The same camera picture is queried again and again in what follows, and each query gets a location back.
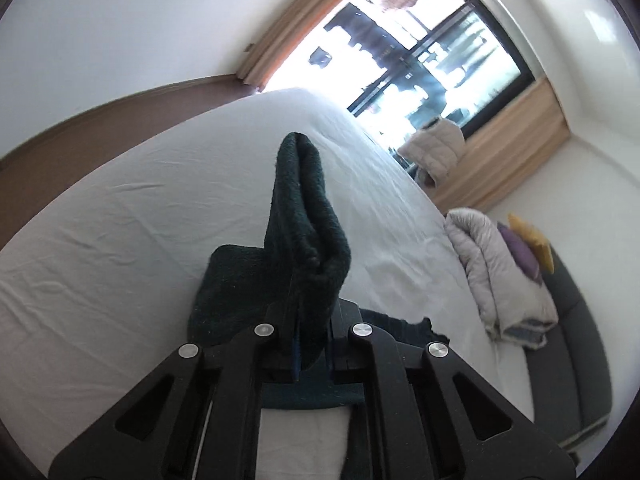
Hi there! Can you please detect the dark green knit sweater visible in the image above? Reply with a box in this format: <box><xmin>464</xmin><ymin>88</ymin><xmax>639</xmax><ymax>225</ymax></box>
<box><xmin>186</xmin><ymin>131</ymin><xmax>452</xmax><ymax>480</ymax></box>

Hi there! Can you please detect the folded beige grey duvet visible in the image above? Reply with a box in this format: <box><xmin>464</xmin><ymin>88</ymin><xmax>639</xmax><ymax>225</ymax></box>
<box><xmin>445</xmin><ymin>208</ymin><xmax>559</xmax><ymax>350</ymax></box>

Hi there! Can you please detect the white bed sheet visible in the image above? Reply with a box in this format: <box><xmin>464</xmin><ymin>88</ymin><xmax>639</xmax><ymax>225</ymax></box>
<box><xmin>1</xmin><ymin>90</ymin><xmax>534</xmax><ymax>473</ymax></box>

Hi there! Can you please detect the dark grey upholstered headboard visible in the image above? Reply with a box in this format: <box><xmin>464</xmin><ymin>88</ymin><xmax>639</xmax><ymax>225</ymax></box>
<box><xmin>525</xmin><ymin>254</ymin><xmax>613</xmax><ymax>451</ymax></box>

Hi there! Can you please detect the purple cushion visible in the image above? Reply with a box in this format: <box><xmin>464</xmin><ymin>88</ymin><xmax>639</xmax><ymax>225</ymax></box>
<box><xmin>497</xmin><ymin>222</ymin><xmax>542</xmax><ymax>283</ymax></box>

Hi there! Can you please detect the mustard yellow cushion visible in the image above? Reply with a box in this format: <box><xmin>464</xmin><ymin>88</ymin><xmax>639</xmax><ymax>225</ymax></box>
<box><xmin>508</xmin><ymin>214</ymin><xmax>555</xmax><ymax>273</ymax></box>

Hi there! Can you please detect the beige puffer jacket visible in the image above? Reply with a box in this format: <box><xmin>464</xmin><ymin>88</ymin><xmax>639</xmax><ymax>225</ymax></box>
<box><xmin>397</xmin><ymin>116</ymin><xmax>466</xmax><ymax>190</ymax></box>

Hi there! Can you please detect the beige right curtain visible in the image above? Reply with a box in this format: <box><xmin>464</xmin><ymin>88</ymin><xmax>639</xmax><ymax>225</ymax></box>
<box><xmin>431</xmin><ymin>77</ymin><xmax>570</xmax><ymax>214</ymax></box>

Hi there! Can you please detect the beige curtain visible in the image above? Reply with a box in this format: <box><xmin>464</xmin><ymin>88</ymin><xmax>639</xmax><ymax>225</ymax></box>
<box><xmin>431</xmin><ymin>77</ymin><xmax>570</xmax><ymax>214</ymax></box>
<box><xmin>236</xmin><ymin>0</ymin><xmax>342</xmax><ymax>90</ymax></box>

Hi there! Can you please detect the black framed window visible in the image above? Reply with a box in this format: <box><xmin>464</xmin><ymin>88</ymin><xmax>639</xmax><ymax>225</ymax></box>
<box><xmin>266</xmin><ymin>0</ymin><xmax>535</xmax><ymax>157</ymax></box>

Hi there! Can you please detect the beige left curtain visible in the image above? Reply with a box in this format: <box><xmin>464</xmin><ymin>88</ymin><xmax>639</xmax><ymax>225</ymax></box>
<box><xmin>236</xmin><ymin>0</ymin><xmax>342</xmax><ymax>90</ymax></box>

